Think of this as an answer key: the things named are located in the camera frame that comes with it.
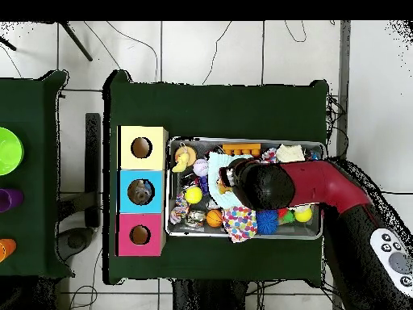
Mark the mint green cloth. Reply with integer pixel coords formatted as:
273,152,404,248
206,151,256,209

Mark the cream knitted cloth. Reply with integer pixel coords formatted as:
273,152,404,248
276,144,306,163

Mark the silver mesh bin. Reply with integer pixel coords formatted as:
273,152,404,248
165,136,324,241

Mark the wooden three-hole box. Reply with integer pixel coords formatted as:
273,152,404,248
115,124,169,258

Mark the white toy baseball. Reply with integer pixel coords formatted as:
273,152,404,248
192,158,210,178

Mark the orange building brick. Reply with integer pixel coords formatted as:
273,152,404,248
221,143,261,158

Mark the yellow tennis ball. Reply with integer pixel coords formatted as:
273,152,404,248
184,186,203,205

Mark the yellow plush duck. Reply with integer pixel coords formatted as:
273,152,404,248
170,152,191,173

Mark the polka dot cloth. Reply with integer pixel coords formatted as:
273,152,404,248
222,204,258,243

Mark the blue spiky ball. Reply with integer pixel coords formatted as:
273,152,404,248
256,209,279,236

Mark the dark green tablecloth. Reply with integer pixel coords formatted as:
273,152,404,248
0,69,76,279
102,69,330,286

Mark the black panel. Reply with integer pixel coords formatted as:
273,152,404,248
84,111,102,228

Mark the black tripod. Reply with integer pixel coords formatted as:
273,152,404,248
0,20,94,62

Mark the purple cup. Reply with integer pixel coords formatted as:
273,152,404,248
0,187,25,213

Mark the lime green bowl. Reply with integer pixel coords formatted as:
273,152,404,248
0,126,25,177

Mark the orange cup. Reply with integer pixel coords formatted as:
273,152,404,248
0,237,18,263

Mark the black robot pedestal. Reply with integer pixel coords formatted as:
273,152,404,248
172,279,249,310

